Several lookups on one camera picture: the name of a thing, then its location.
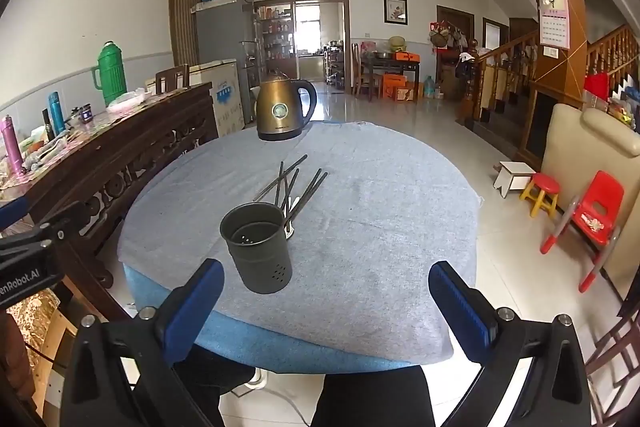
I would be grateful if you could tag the dark wooden side table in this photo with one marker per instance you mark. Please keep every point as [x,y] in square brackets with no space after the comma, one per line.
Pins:
[390,66]

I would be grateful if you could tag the beige sofa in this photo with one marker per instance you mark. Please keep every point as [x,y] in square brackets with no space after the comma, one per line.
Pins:
[570,147]

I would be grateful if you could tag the pink white dish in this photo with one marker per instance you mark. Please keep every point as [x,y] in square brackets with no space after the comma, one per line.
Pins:
[127,102]

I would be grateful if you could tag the grey tablecloth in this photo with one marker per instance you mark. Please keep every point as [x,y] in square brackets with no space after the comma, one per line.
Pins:
[375,232]

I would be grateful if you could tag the green thermos jug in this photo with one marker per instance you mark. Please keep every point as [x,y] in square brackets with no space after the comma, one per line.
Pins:
[112,74]

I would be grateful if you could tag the dark wooden door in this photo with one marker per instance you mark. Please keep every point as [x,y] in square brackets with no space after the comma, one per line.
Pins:
[455,27]

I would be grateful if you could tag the red plastic child chair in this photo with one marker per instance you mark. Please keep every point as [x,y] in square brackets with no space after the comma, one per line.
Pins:
[602,202]

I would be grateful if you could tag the golden electric kettle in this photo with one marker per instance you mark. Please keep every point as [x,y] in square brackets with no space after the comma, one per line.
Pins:
[280,117]

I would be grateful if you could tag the large orange box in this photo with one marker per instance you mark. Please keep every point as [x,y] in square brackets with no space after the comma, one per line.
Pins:
[395,86]

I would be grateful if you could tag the yellow stool with red seat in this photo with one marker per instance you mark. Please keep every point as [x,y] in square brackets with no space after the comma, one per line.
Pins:
[544,184]

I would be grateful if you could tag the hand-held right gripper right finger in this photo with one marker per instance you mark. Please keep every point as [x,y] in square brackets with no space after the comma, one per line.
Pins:
[462,312]

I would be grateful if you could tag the wall calendar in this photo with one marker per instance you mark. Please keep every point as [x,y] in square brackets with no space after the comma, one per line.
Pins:
[555,24]

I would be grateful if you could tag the flat orange box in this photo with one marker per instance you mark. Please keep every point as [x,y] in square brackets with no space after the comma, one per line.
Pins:
[405,56]

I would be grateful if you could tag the person's dark pants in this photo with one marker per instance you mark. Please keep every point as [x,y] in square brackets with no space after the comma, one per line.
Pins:
[370,397]

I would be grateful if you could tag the dark wooden chair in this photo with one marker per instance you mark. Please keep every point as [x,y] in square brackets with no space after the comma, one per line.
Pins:
[612,357]

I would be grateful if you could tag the framed wall picture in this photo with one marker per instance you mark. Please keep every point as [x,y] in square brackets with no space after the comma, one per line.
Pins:
[395,10]

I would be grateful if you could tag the carved dark wooden sideboard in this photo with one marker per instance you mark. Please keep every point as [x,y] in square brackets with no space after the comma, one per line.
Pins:
[125,147]

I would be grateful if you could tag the teal bottle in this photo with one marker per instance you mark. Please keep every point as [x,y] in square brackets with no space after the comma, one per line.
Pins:
[57,113]

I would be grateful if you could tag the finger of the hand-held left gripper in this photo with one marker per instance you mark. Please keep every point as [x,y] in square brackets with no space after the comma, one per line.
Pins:
[12,213]
[52,221]

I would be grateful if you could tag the clear water jug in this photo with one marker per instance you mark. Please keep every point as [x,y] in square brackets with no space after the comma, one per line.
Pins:
[430,88]

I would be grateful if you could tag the pink bottle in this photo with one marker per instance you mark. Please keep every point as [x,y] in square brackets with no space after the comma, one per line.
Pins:
[12,149]

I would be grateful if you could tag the grey refrigerator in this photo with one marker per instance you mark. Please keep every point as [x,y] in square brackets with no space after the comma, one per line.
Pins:
[220,37]

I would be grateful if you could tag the dark metal utensil holder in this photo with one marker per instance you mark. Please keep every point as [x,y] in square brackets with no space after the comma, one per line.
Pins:
[255,257]

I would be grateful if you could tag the white chest freezer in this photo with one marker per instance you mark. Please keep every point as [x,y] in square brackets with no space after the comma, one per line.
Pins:
[227,102]

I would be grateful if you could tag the small dark jar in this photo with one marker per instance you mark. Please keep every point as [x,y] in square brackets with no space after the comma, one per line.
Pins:
[86,113]

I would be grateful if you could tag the glass shelf with bottles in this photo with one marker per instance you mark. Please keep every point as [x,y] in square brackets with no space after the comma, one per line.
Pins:
[275,37]

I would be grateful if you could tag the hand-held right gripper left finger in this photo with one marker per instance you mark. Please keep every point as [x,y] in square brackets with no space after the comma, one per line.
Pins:
[197,307]

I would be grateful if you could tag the wooden stair railing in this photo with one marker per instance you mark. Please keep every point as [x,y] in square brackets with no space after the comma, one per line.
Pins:
[500,57]

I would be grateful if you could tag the black bottle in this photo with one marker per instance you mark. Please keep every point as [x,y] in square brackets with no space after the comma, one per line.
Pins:
[48,125]

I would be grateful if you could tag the small white stool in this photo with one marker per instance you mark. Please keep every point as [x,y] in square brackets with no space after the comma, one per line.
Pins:
[515,168]

